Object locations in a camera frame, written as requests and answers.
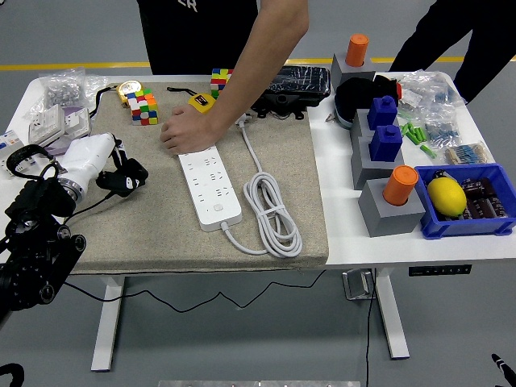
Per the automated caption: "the white power strip cord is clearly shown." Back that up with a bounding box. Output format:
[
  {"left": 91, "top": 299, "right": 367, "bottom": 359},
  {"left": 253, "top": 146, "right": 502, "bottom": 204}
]
[{"left": 220, "top": 114, "right": 303, "bottom": 259}]

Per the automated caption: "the dark brown capacitor heap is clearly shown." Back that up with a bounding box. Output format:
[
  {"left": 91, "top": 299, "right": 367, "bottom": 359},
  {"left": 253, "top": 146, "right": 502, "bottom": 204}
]
[{"left": 441, "top": 177, "right": 510, "bottom": 222}]

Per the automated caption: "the taped resistor strip bundle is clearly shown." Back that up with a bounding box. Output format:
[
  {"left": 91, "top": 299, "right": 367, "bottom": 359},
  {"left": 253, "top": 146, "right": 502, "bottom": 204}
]
[{"left": 443, "top": 140, "right": 493, "bottom": 165}]

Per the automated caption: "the grey block with square hole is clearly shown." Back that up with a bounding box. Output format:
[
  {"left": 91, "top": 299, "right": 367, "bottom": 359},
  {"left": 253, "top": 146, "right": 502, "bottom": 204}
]
[
  {"left": 349, "top": 107, "right": 400, "bottom": 142},
  {"left": 349, "top": 135, "right": 406, "bottom": 191}
]

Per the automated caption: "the orange cylinder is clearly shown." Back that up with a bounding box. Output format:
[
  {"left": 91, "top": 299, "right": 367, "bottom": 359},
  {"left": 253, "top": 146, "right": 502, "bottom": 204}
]
[
  {"left": 381, "top": 164, "right": 419, "bottom": 206},
  {"left": 344, "top": 33, "right": 370, "bottom": 68}
]

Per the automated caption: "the white table leg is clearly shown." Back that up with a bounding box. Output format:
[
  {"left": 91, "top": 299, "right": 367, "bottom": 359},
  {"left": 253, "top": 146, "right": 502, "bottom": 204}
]
[
  {"left": 90, "top": 276, "right": 126, "bottom": 372},
  {"left": 374, "top": 266, "right": 411, "bottom": 360}
]

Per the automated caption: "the white wall switch panel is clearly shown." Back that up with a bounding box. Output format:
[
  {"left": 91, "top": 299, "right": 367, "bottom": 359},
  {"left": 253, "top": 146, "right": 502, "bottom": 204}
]
[{"left": 60, "top": 106, "right": 92, "bottom": 139}]

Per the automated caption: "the clear bag of blue resistors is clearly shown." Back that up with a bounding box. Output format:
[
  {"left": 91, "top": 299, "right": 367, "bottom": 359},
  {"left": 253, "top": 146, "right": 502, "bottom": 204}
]
[
  {"left": 397, "top": 69, "right": 468, "bottom": 112},
  {"left": 417, "top": 110, "right": 463, "bottom": 148}
]

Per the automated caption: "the clear plastic bag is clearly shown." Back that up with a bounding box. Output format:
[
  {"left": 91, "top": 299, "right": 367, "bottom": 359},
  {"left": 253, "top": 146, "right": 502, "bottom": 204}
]
[{"left": 80, "top": 74, "right": 110, "bottom": 108}]

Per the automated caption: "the silver metal bracket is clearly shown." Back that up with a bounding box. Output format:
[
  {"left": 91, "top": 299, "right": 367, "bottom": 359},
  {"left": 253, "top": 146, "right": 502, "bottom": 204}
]
[{"left": 341, "top": 268, "right": 376, "bottom": 302}]

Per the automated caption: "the black cloth cap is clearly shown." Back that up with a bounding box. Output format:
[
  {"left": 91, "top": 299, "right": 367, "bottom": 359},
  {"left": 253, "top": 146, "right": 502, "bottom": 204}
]
[{"left": 334, "top": 73, "right": 400, "bottom": 129}]

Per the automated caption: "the white power strip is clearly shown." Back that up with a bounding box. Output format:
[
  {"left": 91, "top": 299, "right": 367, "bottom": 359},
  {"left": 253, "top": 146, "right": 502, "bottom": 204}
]
[{"left": 177, "top": 147, "right": 243, "bottom": 233}]

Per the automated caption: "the grey block with round hole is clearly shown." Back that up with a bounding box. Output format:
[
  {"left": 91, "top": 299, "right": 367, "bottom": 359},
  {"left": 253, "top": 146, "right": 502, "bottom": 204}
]
[
  {"left": 330, "top": 51, "right": 378, "bottom": 92},
  {"left": 357, "top": 177, "right": 427, "bottom": 238}
]

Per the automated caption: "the person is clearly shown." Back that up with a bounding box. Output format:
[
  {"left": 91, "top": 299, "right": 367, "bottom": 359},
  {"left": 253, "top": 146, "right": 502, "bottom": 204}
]
[
  {"left": 389, "top": 0, "right": 516, "bottom": 104},
  {"left": 136, "top": 0, "right": 261, "bottom": 76}
]

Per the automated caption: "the yellow round tape measure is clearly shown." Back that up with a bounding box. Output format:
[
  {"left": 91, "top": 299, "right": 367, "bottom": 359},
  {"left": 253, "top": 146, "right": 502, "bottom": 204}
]
[{"left": 88, "top": 79, "right": 144, "bottom": 120}]

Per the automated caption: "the yellow square tape measure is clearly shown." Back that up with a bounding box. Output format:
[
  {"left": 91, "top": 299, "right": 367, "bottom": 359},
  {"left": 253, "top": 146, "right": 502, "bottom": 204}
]
[{"left": 166, "top": 85, "right": 214, "bottom": 116}]

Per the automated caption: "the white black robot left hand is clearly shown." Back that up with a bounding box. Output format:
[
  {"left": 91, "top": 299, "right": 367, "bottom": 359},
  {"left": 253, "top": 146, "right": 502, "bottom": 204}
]
[{"left": 59, "top": 133, "right": 149, "bottom": 198}]

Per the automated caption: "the black plastic-wrapped case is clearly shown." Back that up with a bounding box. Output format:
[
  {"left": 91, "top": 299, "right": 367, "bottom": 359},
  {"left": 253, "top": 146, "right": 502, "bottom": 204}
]
[{"left": 252, "top": 64, "right": 332, "bottom": 120}]

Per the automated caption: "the colourful puzzle cube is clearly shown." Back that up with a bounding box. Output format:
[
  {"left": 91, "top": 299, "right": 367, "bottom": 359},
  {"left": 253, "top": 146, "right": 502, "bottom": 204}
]
[
  {"left": 210, "top": 67, "right": 235, "bottom": 100},
  {"left": 125, "top": 88, "right": 159, "bottom": 127}
]

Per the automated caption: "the white circuit breaker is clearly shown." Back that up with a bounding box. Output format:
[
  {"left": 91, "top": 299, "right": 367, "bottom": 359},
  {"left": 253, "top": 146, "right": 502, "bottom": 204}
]
[{"left": 0, "top": 131, "right": 38, "bottom": 178}]

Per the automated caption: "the yellow lemon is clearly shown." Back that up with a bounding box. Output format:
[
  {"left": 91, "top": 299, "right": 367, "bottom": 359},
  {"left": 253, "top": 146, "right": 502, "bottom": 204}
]
[{"left": 426, "top": 177, "right": 468, "bottom": 217}]

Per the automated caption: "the hanging black cable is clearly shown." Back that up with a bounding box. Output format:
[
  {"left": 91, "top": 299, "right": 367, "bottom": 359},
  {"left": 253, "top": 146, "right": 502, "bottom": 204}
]
[{"left": 364, "top": 268, "right": 378, "bottom": 387}]

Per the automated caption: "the clear bag of metal nuts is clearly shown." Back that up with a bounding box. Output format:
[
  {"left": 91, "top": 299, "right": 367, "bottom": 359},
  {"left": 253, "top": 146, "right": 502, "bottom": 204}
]
[{"left": 23, "top": 67, "right": 86, "bottom": 121}]

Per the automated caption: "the black plug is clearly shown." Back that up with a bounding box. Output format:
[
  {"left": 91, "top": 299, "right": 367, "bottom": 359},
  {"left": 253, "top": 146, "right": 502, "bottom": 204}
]
[{"left": 95, "top": 158, "right": 149, "bottom": 198}]

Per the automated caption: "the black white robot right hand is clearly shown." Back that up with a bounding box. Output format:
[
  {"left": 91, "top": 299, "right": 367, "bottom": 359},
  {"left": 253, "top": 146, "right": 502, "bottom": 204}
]
[{"left": 491, "top": 353, "right": 516, "bottom": 387}]

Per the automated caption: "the black table control panel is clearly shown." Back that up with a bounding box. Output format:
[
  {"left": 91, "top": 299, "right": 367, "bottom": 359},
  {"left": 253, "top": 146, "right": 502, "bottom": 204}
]
[{"left": 407, "top": 264, "right": 472, "bottom": 277}]

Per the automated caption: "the person's left hand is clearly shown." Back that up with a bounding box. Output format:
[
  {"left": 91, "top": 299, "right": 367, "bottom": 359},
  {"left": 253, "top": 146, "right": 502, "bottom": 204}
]
[{"left": 160, "top": 105, "right": 223, "bottom": 157}]

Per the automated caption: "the grey-brown mat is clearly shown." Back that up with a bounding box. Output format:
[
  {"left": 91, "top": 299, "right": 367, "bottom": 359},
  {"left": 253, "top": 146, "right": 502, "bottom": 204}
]
[{"left": 68, "top": 81, "right": 330, "bottom": 277}]

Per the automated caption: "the purple strap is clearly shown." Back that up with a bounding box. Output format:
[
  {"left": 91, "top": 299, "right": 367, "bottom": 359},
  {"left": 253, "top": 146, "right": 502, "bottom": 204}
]
[{"left": 42, "top": 102, "right": 93, "bottom": 157}]

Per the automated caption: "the white wall socket panel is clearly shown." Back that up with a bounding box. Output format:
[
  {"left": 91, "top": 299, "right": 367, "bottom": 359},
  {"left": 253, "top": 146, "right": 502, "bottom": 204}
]
[{"left": 27, "top": 105, "right": 66, "bottom": 147}]

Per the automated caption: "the blue square peg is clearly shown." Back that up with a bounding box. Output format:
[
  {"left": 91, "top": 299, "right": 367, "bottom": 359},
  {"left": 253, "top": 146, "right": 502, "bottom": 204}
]
[
  {"left": 365, "top": 94, "right": 399, "bottom": 131},
  {"left": 368, "top": 124, "right": 403, "bottom": 162}
]

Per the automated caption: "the blue plastic bin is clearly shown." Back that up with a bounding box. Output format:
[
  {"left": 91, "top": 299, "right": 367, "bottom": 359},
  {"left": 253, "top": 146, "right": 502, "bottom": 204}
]
[{"left": 413, "top": 162, "right": 516, "bottom": 241}]

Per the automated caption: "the thin black plug cord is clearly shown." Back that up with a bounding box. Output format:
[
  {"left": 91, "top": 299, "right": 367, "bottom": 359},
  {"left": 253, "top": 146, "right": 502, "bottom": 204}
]
[{"left": 62, "top": 189, "right": 327, "bottom": 314}]

